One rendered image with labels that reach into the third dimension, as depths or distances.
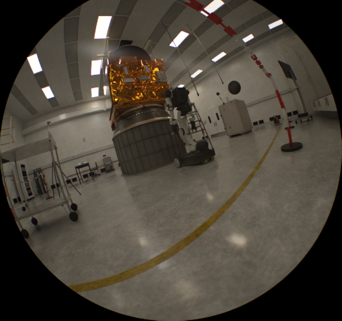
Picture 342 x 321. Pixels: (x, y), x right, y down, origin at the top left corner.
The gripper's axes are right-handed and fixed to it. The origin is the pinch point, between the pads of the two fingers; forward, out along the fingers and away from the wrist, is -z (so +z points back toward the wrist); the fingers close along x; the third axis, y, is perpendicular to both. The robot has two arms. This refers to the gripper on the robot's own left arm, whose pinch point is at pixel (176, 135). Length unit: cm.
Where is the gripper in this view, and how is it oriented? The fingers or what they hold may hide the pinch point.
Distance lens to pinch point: 212.4
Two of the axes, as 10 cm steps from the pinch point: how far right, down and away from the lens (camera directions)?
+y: -8.3, 2.7, -4.9
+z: -1.9, -9.6, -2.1
